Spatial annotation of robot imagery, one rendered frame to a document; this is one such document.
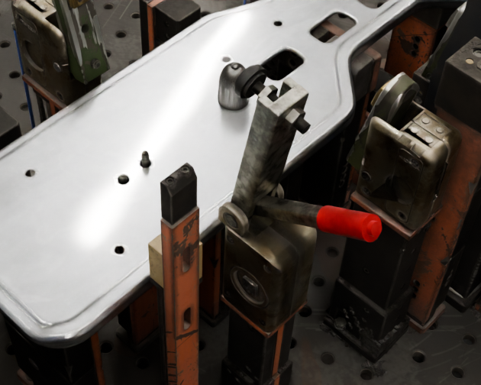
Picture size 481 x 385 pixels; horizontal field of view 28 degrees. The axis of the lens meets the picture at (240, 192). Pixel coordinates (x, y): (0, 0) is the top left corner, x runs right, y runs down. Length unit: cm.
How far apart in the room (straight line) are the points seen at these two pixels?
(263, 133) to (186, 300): 17
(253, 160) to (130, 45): 78
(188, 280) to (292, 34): 40
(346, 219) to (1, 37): 92
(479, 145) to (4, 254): 46
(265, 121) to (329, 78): 33
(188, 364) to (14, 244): 20
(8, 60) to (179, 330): 77
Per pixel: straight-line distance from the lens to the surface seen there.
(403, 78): 90
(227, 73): 98
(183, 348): 88
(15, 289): 88
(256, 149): 75
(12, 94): 146
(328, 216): 76
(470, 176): 99
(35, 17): 106
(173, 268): 76
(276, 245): 83
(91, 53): 105
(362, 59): 109
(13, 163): 97
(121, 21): 156
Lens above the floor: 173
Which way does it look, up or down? 51 degrees down
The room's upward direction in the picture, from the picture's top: 3 degrees clockwise
